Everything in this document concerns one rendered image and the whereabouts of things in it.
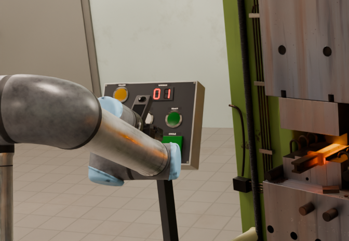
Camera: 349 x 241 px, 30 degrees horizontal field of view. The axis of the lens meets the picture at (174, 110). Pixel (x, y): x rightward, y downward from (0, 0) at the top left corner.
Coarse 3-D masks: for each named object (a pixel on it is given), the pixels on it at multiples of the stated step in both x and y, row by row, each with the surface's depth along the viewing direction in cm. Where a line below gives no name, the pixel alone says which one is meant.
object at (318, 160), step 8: (336, 144) 192; (312, 152) 185; (320, 152) 186; (328, 152) 186; (296, 160) 180; (304, 160) 179; (312, 160) 183; (320, 160) 183; (296, 168) 178; (304, 168) 180
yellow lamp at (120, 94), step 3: (117, 90) 219; (120, 90) 219; (123, 90) 218; (117, 93) 219; (120, 93) 218; (123, 93) 218; (126, 93) 218; (117, 96) 218; (120, 96) 218; (123, 96) 218; (117, 99) 218; (120, 99) 218; (123, 99) 217
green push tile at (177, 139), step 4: (164, 136) 208; (168, 136) 207; (172, 136) 207; (176, 136) 206; (180, 136) 206; (164, 140) 207; (168, 140) 207; (172, 140) 206; (176, 140) 206; (180, 140) 205; (180, 144) 205; (180, 148) 204
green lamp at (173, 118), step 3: (171, 114) 209; (174, 114) 209; (177, 114) 209; (168, 117) 209; (171, 117) 209; (174, 117) 209; (177, 117) 208; (168, 120) 209; (171, 120) 209; (174, 120) 208; (177, 120) 208; (168, 123) 209; (171, 123) 208; (174, 123) 208; (177, 123) 208
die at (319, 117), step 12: (288, 108) 189; (300, 108) 186; (312, 108) 183; (324, 108) 180; (336, 108) 177; (348, 108) 180; (288, 120) 190; (300, 120) 187; (312, 120) 184; (324, 120) 181; (336, 120) 178; (348, 120) 181; (324, 132) 182; (336, 132) 179
